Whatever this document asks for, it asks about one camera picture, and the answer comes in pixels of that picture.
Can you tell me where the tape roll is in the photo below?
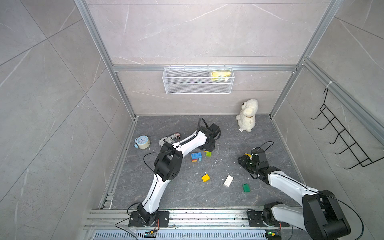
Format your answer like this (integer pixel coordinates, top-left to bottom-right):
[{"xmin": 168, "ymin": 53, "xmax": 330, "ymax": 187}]
[{"xmin": 134, "ymin": 135, "xmax": 151, "ymax": 150}]

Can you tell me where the black wire hook rack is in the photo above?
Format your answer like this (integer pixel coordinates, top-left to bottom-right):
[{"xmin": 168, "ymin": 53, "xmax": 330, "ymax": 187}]
[{"xmin": 311, "ymin": 88, "xmax": 384, "ymax": 170}]

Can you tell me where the white plush toy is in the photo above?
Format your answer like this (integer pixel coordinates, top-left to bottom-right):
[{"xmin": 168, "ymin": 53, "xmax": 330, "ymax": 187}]
[{"xmin": 236, "ymin": 99, "xmax": 258, "ymax": 132}]

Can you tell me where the blue long lego brick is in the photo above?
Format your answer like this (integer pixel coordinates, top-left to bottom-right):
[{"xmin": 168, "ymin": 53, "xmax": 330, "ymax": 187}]
[{"xmin": 191, "ymin": 153, "xmax": 202, "ymax": 161}]

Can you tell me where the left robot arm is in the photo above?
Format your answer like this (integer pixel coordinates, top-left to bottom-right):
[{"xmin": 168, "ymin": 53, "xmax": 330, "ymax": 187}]
[{"xmin": 136, "ymin": 118, "xmax": 221, "ymax": 227}]

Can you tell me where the white long lego brick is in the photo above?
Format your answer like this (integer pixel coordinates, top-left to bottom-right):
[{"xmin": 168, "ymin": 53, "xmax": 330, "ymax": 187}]
[{"xmin": 223, "ymin": 175, "xmax": 234, "ymax": 188}]

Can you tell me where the green flat lego brick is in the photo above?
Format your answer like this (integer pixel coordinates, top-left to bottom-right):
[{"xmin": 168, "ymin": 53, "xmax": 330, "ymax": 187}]
[{"xmin": 243, "ymin": 184, "xmax": 251, "ymax": 193}]

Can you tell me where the yellow sponge in basket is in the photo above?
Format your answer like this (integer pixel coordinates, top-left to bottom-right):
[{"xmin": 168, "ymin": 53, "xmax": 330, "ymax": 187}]
[{"xmin": 209, "ymin": 71, "xmax": 232, "ymax": 82}]

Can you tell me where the white wire mesh basket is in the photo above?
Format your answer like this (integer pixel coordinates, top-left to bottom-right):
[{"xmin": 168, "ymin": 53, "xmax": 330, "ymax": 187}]
[{"xmin": 162, "ymin": 66, "xmax": 235, "ymax": 95}]

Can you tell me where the small toy car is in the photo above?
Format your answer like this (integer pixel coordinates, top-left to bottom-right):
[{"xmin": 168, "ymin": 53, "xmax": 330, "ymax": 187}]
[{"xmin": 159, "ymin": 132, "xmax": 181, "ymax": 147}]

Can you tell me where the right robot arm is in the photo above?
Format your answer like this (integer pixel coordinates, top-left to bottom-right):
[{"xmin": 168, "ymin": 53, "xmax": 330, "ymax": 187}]
[{"xmin": 238, "ymin": 147, "xmax": 352, "ymax": 240}]

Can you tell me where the yellow stepped lego brick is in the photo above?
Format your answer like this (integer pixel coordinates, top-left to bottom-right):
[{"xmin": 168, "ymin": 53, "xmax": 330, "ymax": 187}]
[{"xmin": 202, "ymin": 174, "xmax": 211, "ymax": 183}]

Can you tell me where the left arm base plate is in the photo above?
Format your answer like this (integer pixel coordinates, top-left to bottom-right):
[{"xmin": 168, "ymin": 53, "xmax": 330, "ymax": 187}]
[{"xmin": 128, "ymin": 211, "xmax": 170, "ymax": 228}]

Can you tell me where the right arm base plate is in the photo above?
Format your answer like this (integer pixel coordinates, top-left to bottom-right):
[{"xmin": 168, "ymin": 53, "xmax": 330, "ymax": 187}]
[{"xmin": 246, "ymin": 209, "xmax": 290, "ymax": 228}]

